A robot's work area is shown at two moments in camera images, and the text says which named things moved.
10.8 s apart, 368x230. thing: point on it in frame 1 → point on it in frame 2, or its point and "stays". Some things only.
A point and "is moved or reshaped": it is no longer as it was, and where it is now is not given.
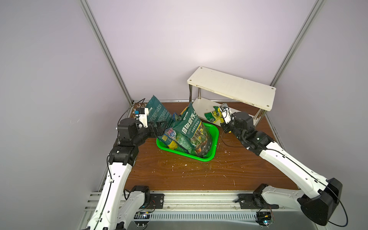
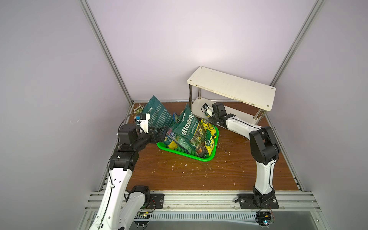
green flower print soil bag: x=189 y=125 stays
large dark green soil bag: x=157 y=112 stays
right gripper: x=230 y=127 → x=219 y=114
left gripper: x=157 y=132 → x=158 y=138
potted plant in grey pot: x=137 y=105 stays
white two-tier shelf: x=208 y=88 stays
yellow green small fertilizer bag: x=215 y=116 is moved or reshaped
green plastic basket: x=214 y=132 stays
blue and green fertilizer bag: x=170 y=134 stays
